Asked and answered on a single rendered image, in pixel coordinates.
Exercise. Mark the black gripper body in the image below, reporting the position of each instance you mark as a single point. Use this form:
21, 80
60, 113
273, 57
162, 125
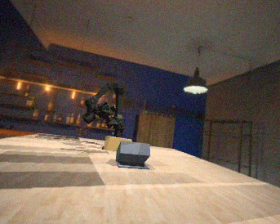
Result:
104, 116

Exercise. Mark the grey square panel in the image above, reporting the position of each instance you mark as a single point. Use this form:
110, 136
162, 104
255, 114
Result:
132, 155

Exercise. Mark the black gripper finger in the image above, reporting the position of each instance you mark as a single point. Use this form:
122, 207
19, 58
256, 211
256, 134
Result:
107, 110
113, 122

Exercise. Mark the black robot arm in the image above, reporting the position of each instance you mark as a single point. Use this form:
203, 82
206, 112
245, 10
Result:
90, 115

